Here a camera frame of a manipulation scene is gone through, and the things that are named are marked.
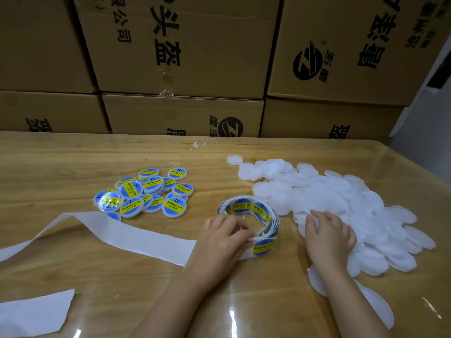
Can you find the person's right middle finger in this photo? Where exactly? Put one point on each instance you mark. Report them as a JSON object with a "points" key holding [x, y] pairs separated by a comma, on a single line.
{"points": [[333, 218]]}

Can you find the person's left hand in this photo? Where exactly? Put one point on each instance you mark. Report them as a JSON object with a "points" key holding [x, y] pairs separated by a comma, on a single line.
{"points": [[215, 248]]}

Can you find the stack of brown cardboard boxes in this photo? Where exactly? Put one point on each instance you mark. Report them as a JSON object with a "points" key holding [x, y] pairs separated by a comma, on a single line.
{"points": [[211, 59]]}

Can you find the pile of labelled round tins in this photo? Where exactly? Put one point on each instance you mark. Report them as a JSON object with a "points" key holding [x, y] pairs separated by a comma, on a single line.
{"points": [[134, 195]]}

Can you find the person's right hand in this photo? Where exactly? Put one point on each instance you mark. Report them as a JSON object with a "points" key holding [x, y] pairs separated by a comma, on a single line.
{"points": [[329, 246]]}

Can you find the person's left thumb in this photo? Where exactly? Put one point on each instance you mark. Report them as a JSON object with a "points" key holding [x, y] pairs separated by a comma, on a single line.
{"points": [[245, 237]]}

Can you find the clear tape scrap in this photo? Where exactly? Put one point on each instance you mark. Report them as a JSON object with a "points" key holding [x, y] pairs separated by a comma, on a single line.
{"points": [[197, 144]]}

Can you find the person's right thumb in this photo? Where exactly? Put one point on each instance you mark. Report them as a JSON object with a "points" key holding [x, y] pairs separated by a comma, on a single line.
{"points": [[310, 228]]}

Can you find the person's right forearm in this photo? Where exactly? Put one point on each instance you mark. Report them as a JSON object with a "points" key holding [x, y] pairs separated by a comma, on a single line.
{"points": [[352, 306]]}

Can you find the person's left forearm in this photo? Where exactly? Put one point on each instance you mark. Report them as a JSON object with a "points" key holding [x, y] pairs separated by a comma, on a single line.
{"points": [[176, 306]]}

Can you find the white backing paper strip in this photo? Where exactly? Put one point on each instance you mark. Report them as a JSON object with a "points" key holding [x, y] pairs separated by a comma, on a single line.
{"points": [[31, 315], [116, 232]]}

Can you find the white panel with black part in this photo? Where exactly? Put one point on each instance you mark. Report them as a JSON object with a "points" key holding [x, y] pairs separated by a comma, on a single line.
{"points": [[419, 102]]}

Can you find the pile of white round lids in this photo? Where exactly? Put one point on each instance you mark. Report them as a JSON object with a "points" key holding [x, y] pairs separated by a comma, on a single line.
{"points": [[352, 200]]}

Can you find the roll of blue yellow stickers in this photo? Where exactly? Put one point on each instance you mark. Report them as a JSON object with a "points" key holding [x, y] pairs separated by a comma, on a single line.
{"points": [[262, 211]]}

